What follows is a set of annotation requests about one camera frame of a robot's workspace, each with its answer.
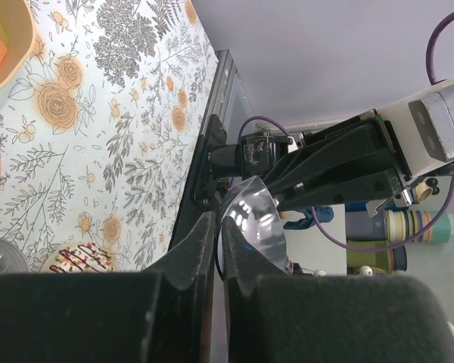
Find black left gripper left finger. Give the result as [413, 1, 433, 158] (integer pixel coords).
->
[0, 212, 216, 362]

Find beige gummy candy tray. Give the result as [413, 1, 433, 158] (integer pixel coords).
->
[0, 1, 36, 89]

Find aluminium frame rail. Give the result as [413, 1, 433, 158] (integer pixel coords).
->
[204, 49, 250, 132]

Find clear glass jar lid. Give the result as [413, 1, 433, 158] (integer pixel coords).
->
[0, 238, 30, 275]

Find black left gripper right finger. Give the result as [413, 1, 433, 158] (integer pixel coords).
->
[222, 218, 454, 362]

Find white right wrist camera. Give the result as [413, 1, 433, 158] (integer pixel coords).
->
[378, 79, 454, 179]

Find small donut decorated tin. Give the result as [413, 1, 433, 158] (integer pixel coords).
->
[39, 242, 116, 274]

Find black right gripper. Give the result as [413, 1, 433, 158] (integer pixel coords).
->
[265, 113, 408, 210]

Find stacked tape rolls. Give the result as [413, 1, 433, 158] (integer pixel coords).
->
[346, 209, 454, 275]

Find floral patterned table mat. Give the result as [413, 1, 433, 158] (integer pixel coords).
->
[0, 1, 217, 272]

